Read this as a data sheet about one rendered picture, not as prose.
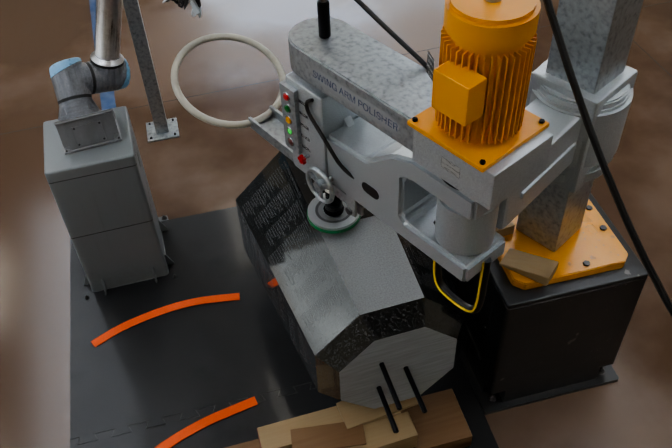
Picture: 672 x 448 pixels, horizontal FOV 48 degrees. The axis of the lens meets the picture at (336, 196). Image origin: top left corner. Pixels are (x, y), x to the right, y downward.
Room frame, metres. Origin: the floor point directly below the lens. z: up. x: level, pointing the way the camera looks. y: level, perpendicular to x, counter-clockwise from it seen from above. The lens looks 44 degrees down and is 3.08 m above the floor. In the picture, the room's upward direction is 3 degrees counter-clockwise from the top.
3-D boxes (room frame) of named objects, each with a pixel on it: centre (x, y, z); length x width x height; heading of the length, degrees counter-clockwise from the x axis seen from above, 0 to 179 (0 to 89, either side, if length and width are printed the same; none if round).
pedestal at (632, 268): (2.12, -0.86, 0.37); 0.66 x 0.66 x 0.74; 12
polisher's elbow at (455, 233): (1.65, -0.41, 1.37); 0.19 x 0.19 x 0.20
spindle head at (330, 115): (2.10, -0.04, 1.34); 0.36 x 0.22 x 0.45; 39
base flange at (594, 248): (2.12, -0.86, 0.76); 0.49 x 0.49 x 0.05; 12
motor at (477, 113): (1.64, -0.39, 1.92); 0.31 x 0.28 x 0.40; 129
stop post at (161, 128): (3.86, 1.10, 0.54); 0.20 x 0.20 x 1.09; 12
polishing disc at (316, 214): (2.16, 0.01, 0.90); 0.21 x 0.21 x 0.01
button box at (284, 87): (2.15, 0.14, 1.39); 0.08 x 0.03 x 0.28; 39
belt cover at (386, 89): (1.89, -0.21, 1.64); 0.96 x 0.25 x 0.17; 39
